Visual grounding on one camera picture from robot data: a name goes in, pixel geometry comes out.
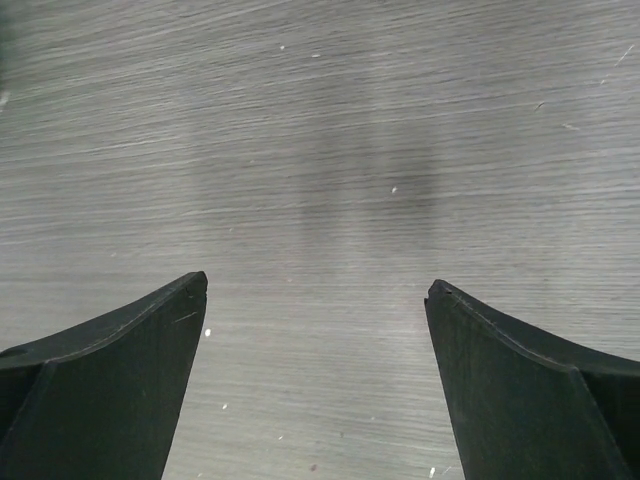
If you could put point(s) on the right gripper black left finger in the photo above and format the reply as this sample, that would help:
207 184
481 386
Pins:
101 400

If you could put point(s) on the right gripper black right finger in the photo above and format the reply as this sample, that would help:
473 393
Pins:
527 404

